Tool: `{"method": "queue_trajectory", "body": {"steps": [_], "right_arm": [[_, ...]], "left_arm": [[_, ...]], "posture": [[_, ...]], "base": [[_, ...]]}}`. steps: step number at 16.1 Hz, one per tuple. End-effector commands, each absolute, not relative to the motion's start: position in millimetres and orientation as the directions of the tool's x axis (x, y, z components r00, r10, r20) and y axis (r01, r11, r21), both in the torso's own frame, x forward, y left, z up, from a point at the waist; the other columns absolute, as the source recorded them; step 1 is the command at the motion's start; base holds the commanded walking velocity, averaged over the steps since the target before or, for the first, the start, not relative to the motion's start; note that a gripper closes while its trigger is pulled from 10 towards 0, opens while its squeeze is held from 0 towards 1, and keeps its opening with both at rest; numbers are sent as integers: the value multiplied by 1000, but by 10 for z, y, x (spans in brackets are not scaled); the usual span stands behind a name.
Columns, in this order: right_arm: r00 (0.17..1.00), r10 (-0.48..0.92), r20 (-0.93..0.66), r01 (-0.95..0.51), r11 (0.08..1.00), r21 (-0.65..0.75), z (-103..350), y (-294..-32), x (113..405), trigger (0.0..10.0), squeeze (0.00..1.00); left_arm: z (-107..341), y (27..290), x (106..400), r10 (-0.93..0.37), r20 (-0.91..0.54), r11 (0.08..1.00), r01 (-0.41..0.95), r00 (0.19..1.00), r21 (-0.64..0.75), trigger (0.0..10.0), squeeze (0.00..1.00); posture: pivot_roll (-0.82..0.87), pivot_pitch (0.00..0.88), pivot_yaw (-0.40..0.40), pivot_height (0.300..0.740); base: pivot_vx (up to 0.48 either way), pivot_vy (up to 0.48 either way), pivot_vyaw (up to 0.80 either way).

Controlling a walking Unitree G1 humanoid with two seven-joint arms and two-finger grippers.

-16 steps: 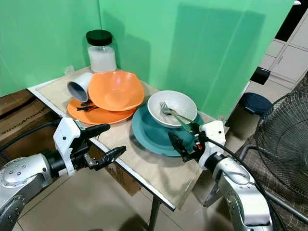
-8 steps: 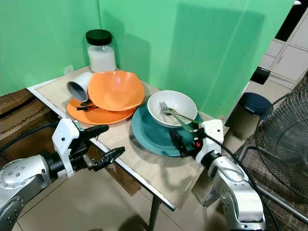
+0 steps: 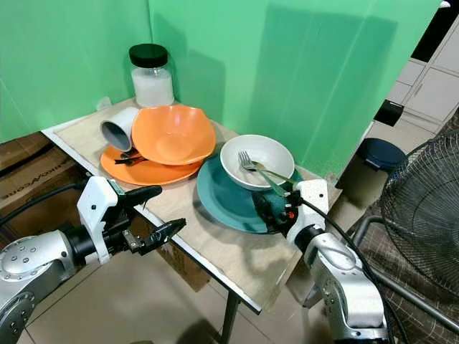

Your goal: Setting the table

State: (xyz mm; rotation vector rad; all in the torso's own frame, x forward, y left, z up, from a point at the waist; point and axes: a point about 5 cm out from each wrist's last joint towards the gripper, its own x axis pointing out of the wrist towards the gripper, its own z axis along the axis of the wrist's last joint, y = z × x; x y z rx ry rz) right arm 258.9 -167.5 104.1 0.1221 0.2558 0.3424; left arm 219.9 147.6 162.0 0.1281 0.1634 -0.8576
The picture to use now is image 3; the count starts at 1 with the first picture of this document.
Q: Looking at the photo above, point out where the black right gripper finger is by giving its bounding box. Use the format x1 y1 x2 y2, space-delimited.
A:
254 188 278 233

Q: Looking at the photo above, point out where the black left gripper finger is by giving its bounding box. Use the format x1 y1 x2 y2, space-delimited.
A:
141 218 188 256
123 185 164 207

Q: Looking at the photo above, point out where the teal plate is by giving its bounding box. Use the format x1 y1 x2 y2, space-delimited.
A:
197 154 304 234

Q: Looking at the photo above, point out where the orange plate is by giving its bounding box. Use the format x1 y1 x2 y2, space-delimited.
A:
100 144 204 186

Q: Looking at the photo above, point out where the black utensil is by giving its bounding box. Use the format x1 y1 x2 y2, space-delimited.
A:
114 150 146 166

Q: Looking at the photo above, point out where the silver fork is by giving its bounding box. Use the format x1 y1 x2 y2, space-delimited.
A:
238 150 295 184

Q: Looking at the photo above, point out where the wood top folding table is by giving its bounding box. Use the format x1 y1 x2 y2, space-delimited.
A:
41 97 344 344

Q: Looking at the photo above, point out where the white bowl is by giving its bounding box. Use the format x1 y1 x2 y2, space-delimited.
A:
219 134 296 191

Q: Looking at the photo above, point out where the orange bowl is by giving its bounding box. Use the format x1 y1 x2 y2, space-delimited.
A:
131 105 217 166

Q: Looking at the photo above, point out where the grey white cup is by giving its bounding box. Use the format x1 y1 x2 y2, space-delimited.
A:
100 107 141 153

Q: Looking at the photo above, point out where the glass jar black lid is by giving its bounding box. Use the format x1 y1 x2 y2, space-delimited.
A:
129 44 176 109

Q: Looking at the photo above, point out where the dark blue round bin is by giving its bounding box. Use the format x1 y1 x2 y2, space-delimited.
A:
356 138 409 174

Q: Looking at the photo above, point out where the green backdrop board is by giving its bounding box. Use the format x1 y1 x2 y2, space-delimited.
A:
148 0 443 178
0 0 151 137

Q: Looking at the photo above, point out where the black clamp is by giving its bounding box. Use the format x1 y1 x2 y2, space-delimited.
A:
374 100 406 128

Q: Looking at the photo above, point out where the brown checked fabric seat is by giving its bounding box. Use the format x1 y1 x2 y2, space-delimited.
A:
348 204 459 344

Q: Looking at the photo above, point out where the white cabinet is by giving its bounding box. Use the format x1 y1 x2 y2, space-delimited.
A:
384 7 459 133

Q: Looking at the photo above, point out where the green handled utensil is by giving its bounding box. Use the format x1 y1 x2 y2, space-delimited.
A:
257 171 302 198

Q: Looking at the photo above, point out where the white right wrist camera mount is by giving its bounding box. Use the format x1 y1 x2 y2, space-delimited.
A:
285 178 330 244

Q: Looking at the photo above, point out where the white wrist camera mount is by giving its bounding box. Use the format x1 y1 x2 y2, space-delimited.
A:
285 178 330 244
77 176 125 243

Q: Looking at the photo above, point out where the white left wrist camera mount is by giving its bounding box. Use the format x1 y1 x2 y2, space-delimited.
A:
77 176 125 243

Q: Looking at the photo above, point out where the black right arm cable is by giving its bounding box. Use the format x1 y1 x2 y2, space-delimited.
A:
300 198 411 344

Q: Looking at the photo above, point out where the black wire cage fan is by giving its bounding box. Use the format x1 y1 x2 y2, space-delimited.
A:
379 129 459 305

